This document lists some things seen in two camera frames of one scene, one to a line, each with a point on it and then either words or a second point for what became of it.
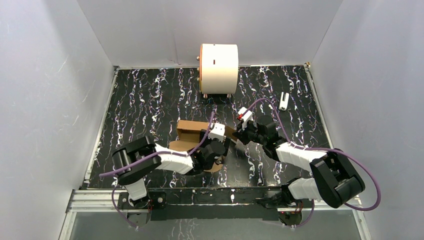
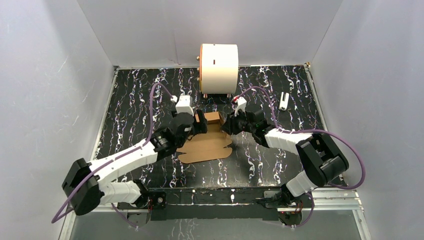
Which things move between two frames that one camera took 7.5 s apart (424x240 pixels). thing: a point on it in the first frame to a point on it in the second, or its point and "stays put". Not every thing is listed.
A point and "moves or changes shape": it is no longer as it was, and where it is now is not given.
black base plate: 205,203 stays put
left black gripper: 204,136 to 196,122
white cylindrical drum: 218,68 stays put
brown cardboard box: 189,133 moves or changes shape
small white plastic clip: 283,104 stays put
